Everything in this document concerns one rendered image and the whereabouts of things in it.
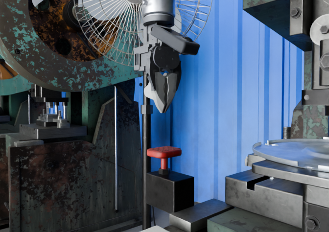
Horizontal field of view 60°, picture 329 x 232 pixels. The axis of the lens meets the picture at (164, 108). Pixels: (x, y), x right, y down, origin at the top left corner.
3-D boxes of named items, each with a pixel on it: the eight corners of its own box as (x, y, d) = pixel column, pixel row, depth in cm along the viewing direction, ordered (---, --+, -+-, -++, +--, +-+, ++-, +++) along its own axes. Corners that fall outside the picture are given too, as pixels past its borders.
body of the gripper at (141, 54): (158, 75, 71) (158, 26, 71) (181, 72, 65) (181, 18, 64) (132, 73, 67) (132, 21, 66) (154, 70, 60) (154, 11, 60)
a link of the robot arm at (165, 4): (182, -2, 64) (152, -10, 59) (182, 19, 64) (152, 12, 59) (161, 7, 70) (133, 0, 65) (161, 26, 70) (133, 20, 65)
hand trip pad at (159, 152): (161, 188, 60) (161, 151, 60) (144, 181, 64) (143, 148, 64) (184, 181, 64) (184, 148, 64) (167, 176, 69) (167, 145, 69)
